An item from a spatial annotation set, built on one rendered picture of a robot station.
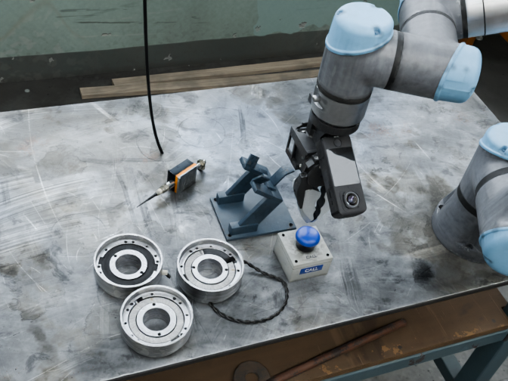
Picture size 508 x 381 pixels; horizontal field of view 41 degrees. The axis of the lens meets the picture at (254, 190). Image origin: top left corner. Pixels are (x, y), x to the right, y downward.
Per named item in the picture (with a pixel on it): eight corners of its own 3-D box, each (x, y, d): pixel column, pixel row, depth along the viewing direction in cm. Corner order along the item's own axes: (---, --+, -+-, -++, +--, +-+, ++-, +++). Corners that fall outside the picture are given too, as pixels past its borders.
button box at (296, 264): (289, 283, 111) (294, 264, 108) (273, 249, 116) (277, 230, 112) (333, 273, 114) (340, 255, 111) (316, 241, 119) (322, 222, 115)
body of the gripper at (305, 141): (326, 148, 107) (345, 86, 99) (351, 187, 102) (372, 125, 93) (282, 155, 105) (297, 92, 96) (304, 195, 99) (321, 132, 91)
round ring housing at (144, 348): (205, 334, 103) (208, 319, 100) (150, 375, 97) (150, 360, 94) (160, 289, 107) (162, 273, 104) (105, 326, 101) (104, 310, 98)
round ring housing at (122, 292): (87, 298, 104) (86, 283, 101) (100, 246, 111) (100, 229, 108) (156, 307, 105) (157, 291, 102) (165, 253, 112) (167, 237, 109)
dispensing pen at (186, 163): (131, 193, 114) (199, 148, 125) (131, 210, 117) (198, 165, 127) (140, 200, 114) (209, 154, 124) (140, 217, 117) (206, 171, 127)
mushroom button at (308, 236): (296, 264, 111) (302, 244, 108) (287, 246, 114) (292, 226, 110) (318, 259, 112) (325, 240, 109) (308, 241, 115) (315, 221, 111)
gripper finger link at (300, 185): (314, 197, 106) (327, 156, 99) (320, 205, 104) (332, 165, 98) (287, 202, 104) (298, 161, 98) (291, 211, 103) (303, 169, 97)
